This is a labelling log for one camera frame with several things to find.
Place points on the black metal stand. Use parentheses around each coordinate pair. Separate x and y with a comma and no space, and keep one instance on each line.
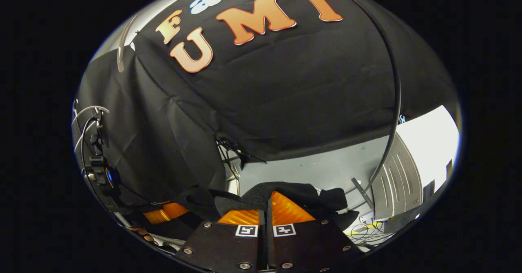
(239,157)

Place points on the grey ribbed panel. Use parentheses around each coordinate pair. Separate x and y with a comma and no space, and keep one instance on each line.
(401,179)

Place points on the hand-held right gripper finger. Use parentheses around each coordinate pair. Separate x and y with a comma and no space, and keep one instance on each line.
(262,248)
(270,248)

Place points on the black clothes rail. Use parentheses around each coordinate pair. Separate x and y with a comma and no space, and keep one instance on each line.
(399,89)

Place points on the white paper sheet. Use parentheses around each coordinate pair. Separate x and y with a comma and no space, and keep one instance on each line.
(432,142)

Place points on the grey metal bracket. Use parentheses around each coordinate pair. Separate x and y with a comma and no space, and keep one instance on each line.
(362,192)

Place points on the black backdrop cloth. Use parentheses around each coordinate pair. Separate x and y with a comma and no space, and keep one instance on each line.
(285,81)

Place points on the black knitted garment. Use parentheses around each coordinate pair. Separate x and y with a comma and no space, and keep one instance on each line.
(301,195)

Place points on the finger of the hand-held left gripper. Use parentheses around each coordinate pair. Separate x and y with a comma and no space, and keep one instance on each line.
(163,212)

